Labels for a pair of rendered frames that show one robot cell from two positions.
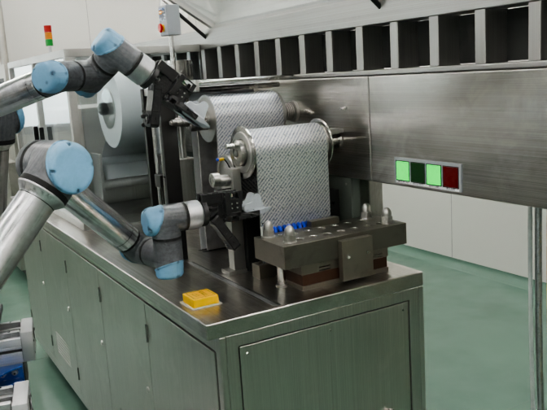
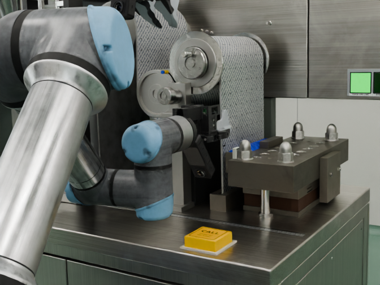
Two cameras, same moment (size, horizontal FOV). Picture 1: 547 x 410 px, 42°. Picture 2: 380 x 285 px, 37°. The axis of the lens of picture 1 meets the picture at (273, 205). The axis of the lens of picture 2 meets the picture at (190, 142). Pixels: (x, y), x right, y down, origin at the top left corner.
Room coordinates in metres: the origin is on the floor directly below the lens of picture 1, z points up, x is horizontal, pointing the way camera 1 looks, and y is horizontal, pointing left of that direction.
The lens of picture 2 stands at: (0.81, 0.73, 1.28)
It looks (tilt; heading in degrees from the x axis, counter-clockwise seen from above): 9 degrees down; 332
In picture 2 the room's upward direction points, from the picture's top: 2 degrees counter-clockwise
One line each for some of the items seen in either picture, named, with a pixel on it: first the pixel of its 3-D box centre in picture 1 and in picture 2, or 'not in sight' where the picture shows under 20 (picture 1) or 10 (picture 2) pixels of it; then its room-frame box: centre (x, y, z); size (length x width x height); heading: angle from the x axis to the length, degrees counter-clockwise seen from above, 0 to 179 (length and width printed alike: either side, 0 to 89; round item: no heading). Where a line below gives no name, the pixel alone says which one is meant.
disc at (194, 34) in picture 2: (242, 152); (195, 63); (1.98, 0.08, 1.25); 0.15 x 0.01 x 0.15; 29
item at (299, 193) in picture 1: (295, 197); (243, 116); (1.99, -0.06, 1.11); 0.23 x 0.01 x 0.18; 119
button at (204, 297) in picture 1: (200, 298); (208, 239); (1.72, 0.20, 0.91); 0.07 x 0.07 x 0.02; 29
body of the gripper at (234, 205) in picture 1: (220, 207); (194, 125); (1.87, 0.14, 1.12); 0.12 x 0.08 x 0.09; 119
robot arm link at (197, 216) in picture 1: (192, 214); (173, 134); (1.83, 0.22, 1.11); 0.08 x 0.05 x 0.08; 29
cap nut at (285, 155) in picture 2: (289, 233); (285, 151); (1.78, -0.04, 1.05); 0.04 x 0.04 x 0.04
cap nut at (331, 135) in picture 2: (387, 215); (331, 132); (1.94, -0.32, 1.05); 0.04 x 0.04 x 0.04
